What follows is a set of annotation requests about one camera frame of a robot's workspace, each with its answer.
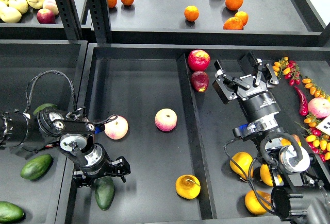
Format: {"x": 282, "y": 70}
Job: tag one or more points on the black left tray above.
{"x": 44, "y": 200}

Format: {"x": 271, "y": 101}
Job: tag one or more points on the green avocado lower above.
{"x": 37, "y": 167}

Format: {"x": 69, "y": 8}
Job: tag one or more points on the bright red apple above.
{"x": 198, "y": 60}

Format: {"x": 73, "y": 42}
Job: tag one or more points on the green avocado top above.
{"x": 43, "y": 106}

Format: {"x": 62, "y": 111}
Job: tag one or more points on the pink apple left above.
{"x": 117, "y": 128}

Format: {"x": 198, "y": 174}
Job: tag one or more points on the red chili pepper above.
{"x": 303, "y": 109}

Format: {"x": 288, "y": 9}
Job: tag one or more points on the black shelf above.
{"x": 271, "y": 23}
{"x": 28, "y": 28}

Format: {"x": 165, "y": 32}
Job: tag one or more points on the dark green avocado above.
{"x": 104, "y": 192}

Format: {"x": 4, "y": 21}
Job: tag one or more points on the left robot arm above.
{"x": 28, "y": 133}

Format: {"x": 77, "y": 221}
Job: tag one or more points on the dark red apple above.
{"x": 200, "y": 81}

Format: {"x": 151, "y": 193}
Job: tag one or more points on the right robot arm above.
{"x": 300, "y": 191}

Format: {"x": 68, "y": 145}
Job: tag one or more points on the pink apple centre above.
{"x": 165, "y": 119}

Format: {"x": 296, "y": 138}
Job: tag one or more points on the orange behind front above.
{"x": 243, "y": 16}

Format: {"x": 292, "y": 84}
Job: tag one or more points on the black upper left shelf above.
{"x": 28, "y": 28}

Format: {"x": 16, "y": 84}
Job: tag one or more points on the white label card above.
{"x": 324, "y": 125}

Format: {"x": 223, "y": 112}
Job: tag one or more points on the yellow pear bottom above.
{"x": 253, "y": 205}

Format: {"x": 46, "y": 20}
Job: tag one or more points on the black upper right shelf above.
{"x": 271, "y": 23}

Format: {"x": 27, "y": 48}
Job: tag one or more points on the pink apple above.
{"x": 165, "y": 119}
{"x": 117, "y": 128}

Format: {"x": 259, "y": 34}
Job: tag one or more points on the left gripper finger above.
{"x": 82, "y": 180}
{"x": 119, "y": 168}

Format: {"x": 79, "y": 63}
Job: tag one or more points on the yellow pear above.
{"x": 253, "y": 205}
{"x": 240, "y": 164}
{"x": 188, "y": 186}
{"x": 296, "y": 137}

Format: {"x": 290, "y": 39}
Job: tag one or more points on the black perforated post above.
{"x": 70, "y": 20}
{"x": 99, "y": 11}

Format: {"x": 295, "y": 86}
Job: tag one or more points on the black perforated post left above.
{"x": 70, "y": 20}

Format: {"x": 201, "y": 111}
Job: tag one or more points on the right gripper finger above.
{"x": 227, "y": 86}
{"x": 260, "y": 72}

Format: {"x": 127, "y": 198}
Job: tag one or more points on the orange cherry tomato bunch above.
{"x": 314, "y": 89}

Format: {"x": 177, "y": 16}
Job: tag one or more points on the orange centre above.
{"x": 191, "y": 13}

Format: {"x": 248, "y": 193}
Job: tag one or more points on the black middle tray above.
{"x": 136, "y": 83}

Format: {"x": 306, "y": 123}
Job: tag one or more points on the pink peach right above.
{"x": 319, "y": 107}

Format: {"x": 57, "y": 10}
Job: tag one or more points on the black tray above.
{"x": 136, "y": 83}
{"x": 44, "y": 200}

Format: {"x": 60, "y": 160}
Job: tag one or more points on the pale peach on shelf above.
{"x": 52, "y": 6}

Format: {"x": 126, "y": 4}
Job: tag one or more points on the cherry tomato bunch lower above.
{"x": 317, "y": 140}

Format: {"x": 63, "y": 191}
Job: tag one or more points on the cherry tomato bunch upper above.
{"x": 288, "y": 69}

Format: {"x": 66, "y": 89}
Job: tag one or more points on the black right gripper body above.
{"x": 256, "y": 102}

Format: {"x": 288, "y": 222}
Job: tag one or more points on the yellow pear hidden middle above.
{"x": 266, "y": 176}

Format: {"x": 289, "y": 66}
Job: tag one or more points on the red apple on shelf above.
{"x": 46, "y": 16}

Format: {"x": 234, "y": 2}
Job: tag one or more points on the large orange right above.
{"x": 233, "y": 4}

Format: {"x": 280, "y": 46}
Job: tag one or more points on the black perforated post right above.
{"x": 99, "y": 11}

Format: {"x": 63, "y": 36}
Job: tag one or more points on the orange front right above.
{"x": 233, "y": 23}

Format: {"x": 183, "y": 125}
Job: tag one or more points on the green avocado bottom left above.
{"x": 11, "y": 212}

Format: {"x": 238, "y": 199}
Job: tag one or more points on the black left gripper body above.
{"x": 96, "y": 163}

